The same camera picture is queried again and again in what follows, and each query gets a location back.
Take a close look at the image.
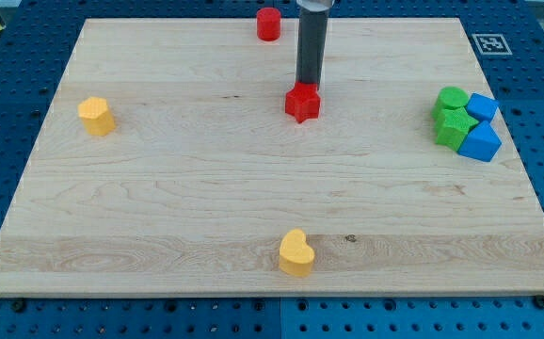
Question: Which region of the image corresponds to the red star block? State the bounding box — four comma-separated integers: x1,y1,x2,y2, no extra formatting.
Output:
285,81,321,123

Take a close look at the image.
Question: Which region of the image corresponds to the green star block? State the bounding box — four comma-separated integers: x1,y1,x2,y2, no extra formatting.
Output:
435,107,479,152

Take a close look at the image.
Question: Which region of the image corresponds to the yellow heart block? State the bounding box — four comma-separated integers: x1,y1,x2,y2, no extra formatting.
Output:
279,229,315,278

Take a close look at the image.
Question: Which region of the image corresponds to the wooden board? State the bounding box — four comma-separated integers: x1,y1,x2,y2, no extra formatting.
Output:
0,18,544,299

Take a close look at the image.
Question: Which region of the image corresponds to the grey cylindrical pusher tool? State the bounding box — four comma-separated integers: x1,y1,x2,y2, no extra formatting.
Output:
296,7,329,87

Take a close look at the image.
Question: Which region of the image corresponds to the red cylinder block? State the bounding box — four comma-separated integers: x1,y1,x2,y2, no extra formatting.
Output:
256,8,281,41

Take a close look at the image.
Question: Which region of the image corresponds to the yellow hexagon block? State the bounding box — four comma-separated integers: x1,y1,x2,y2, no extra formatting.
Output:
77,97,116,137

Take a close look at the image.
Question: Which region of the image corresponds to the green cylinder block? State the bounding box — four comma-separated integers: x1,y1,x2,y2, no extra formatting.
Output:
431,87,470,120

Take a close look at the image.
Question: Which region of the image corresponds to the blue triangle block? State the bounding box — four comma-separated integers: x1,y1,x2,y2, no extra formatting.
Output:
457,121,502,162

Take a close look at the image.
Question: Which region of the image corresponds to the blue cube block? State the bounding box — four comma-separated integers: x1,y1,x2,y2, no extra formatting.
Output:
465,93,499,122

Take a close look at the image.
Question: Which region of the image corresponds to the white fiducial marker tag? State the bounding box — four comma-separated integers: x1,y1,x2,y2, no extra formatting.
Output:
472,33,512,56

